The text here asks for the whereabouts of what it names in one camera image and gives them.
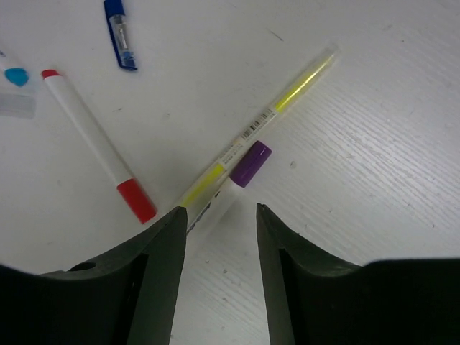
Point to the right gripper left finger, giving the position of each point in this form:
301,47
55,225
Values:
126,295

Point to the blue grip ballpoint pen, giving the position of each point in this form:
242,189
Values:
117,27

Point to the red capped white pen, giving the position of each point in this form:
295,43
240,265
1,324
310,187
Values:
100,145

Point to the purple capped white pen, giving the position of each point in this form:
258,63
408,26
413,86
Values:
229,191

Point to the yellow highlighter pen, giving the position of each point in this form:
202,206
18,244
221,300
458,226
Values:
229,158

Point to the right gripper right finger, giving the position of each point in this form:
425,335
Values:
314,297

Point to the light blue capped pen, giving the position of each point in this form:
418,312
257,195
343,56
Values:
17,88

